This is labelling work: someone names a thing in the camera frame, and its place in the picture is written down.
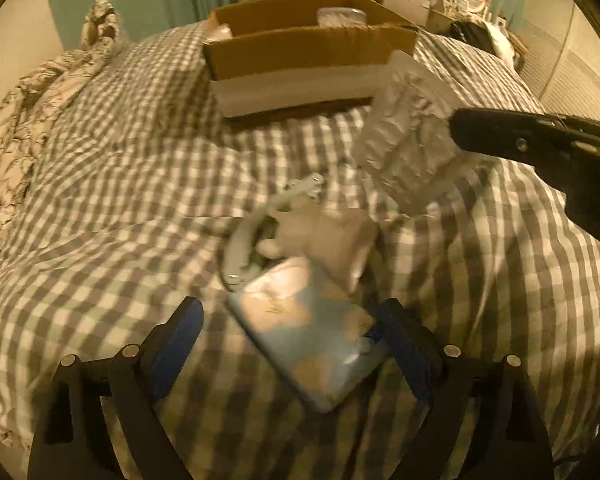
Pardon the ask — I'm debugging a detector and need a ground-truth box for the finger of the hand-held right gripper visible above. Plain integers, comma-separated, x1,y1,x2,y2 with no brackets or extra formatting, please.
449,107,600,171

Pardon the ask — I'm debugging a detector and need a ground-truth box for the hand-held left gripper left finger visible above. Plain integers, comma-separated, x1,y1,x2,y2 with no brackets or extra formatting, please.
27,296,205,480

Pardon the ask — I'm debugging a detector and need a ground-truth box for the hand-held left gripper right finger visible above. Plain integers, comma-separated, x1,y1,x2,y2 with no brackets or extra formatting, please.
375,297,556,480

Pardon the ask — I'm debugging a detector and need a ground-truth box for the crinkled clear plastic package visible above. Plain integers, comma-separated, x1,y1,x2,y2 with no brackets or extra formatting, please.
354,50,487,217

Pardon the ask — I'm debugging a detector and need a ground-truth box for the light blue tissue packet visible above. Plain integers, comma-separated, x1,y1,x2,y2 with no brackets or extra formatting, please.
224,256,387,414

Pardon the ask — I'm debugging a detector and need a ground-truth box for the cardboard box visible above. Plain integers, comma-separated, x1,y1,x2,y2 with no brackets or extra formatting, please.
202,0,422,122

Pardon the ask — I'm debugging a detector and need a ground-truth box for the black bag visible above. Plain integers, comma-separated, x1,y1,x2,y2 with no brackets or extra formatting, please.
449,17,503,57

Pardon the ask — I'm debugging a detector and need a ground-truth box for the white wardrobe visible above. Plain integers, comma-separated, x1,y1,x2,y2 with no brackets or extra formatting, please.
509,0,600,127

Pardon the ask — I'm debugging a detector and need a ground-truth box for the white wrapped tissue pack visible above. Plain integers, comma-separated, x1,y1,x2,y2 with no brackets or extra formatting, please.
256,205,379,294

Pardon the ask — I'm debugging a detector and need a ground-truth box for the grey checked bed blanket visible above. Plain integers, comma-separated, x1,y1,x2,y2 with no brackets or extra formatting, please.
0,22,600,480

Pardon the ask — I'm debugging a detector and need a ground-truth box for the clear wrapped white packet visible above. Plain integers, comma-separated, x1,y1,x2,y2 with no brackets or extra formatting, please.
316,6,369,27

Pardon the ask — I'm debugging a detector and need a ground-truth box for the floral patterned duvet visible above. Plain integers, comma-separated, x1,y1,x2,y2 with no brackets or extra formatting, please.
0,0,127,263

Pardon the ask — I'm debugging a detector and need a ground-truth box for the white plastic bag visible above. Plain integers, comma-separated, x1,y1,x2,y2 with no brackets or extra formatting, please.
204,24,237,45

